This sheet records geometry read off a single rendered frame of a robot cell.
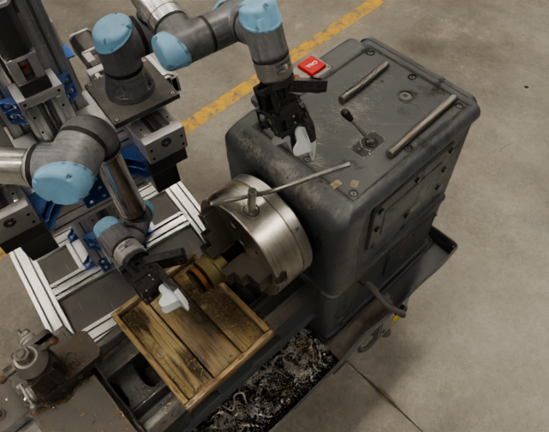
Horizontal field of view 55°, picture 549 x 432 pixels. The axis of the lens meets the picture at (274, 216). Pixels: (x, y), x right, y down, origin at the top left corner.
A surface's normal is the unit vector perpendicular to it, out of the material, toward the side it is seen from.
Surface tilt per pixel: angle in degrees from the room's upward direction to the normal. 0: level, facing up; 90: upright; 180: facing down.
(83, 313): 0
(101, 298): 0
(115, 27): 7
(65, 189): 89
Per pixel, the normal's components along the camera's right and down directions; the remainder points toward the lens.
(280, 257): 0.56, 0.19
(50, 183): -0.04, 0.82
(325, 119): -0.04, -0.57
